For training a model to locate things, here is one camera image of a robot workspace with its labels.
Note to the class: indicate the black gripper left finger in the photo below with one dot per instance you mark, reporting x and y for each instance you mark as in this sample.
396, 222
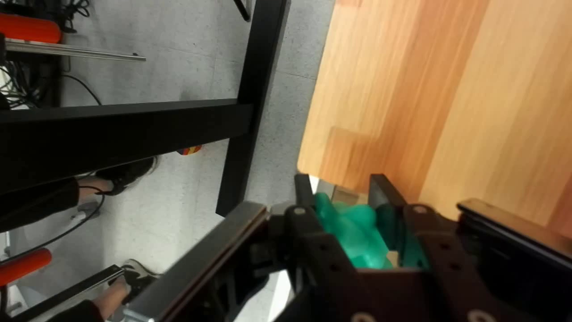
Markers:
316, 263

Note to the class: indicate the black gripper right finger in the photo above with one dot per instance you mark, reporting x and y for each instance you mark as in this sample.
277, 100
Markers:
427, 243

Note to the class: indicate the green plushy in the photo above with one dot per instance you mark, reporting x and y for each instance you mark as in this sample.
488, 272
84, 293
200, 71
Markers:
371, 238

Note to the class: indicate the black metal frame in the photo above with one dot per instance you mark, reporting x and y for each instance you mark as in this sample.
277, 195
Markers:
44, 145

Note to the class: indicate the orange handled clamp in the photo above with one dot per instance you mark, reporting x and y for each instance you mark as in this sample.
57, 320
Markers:
28, 28

